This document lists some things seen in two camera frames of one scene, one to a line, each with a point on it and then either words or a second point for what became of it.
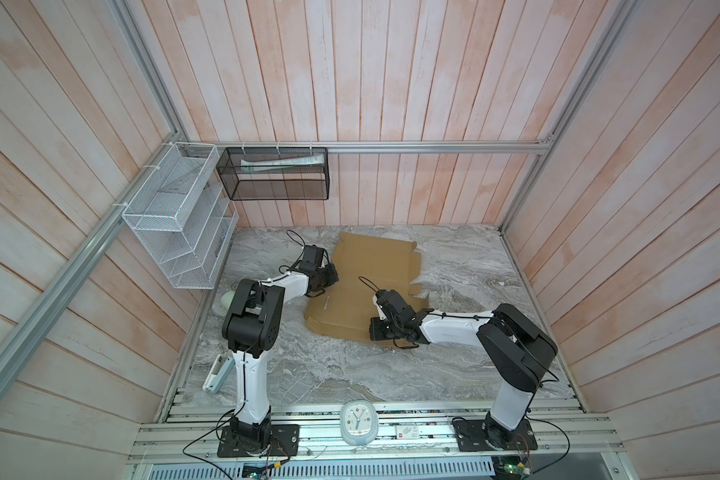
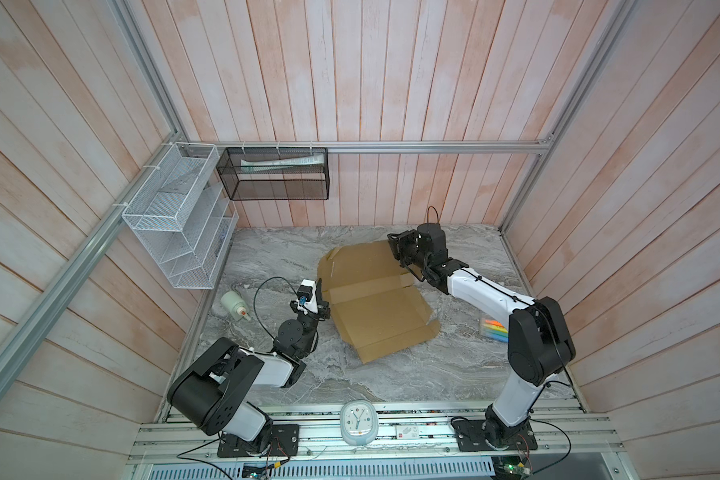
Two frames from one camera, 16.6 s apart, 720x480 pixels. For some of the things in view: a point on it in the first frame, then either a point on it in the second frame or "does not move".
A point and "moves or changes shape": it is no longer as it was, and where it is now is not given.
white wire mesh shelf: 182,217 does not move
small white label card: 407,432 does not move
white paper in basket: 251,165 does not move
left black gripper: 332,277 to 322,309
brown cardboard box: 366,265 moves or changes shape
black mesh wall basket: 275,173 does not move
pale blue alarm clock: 359,422 does not move
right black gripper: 374,328 to 397,244
